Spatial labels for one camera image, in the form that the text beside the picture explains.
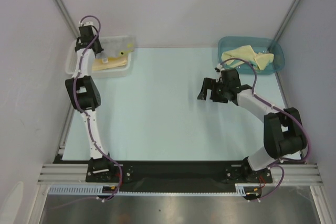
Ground yellow-green grey towel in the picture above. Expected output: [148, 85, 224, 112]
[96, 35, 135, 60]

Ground yellow cream towel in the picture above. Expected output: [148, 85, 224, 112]
[92, 56, 128, 71]

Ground pale yellow towel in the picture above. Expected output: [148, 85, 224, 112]
[221, 45, 274, 70]

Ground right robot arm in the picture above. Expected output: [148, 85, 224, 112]
[197, 68, 308, 183]

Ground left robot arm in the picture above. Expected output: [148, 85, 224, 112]
[65, 22, 110, 162]

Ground white perforated plastic basket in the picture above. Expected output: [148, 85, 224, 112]
[65, 35, 134, 79]

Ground teal translucent plastic bin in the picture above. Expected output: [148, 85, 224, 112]
[217, 36, 285, 75]

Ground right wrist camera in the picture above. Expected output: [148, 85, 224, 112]
[215, 63, 223, 82]

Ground left aluminium frame post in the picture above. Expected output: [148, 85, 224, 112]
[52, 0, 79, 38]

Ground aluminium frame post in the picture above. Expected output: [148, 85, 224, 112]
[52, 0, 79, 38]
[273, 0, 303, 42]

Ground right aluminium frame post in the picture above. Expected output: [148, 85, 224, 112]
[273, 0, 303, 42]

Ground aluminium front rail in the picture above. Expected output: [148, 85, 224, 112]
[37, 164, 323, 186]

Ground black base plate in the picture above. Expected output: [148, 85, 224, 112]
[52, 153, 308, 194]

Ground left slotted cable duct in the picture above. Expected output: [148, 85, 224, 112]
[48, 185, 124, 196]

